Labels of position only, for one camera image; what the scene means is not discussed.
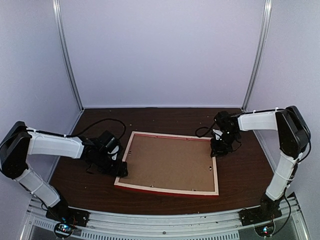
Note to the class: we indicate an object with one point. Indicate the brown backing board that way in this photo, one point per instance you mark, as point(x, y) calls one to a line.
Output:
point(167, 162)

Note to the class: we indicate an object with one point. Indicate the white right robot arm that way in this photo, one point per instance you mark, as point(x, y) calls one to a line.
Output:
point(293, 136)

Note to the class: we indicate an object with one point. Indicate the left aluminium corner post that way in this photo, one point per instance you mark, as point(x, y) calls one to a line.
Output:
point(65, 53)

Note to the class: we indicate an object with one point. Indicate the right aluminium corner post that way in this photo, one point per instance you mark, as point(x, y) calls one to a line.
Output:
point(263, 35)

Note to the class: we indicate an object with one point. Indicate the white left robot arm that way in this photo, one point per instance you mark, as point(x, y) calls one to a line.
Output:
point(22, 141)

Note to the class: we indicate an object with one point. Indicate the pink wooden picture frame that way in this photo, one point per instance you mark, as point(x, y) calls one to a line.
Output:
point(120, 180)

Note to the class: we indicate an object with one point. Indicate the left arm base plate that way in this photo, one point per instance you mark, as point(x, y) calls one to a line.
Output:
point(73, 217)

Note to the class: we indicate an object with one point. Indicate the aluminium corner post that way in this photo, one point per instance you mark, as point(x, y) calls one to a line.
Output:
point(65, 53)
point(263, 35)

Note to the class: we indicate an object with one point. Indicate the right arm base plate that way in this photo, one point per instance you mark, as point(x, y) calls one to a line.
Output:
point(255, 215)

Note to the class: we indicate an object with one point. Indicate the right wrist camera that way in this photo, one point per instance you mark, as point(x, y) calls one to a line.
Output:
point(217, 134)

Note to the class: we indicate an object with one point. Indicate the aluminium front rail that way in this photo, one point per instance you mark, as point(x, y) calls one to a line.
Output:
point(224, 225)

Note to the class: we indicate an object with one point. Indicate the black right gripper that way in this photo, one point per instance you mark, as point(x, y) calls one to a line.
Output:
point(218, 152)

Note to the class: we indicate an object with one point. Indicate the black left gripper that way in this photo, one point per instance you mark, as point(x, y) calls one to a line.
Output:
point(118, 169)

